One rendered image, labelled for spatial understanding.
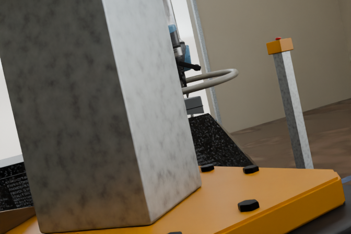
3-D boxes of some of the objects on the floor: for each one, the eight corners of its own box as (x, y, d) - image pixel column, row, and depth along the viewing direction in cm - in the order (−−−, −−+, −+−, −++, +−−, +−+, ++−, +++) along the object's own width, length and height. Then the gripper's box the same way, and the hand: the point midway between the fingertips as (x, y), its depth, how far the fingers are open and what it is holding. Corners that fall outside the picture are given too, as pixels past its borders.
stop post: (333, 196, 326) (300, 34, 321) (314, 206, 314) (279, 38, 310) (309, 195, 342) (277, 40, 338) (290, 203, 331) (256, 44, 326)
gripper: (165, 60, 259) (175, 99, 261) (164, 60, 247) (175, 101, 249) (180, 56, 259) (190, 95, 261) (181, 56, 247) (191, 97, 249)
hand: (188, 94), depth 255 cm, fingers closed on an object, 4 cm apart
